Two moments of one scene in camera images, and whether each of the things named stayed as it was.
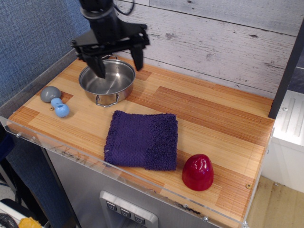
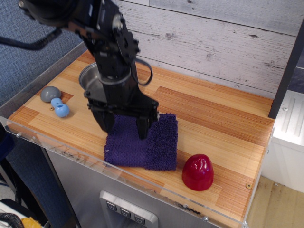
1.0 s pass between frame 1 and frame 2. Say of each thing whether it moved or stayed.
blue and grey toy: stayed
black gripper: moved
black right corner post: stayed
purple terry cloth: stayed
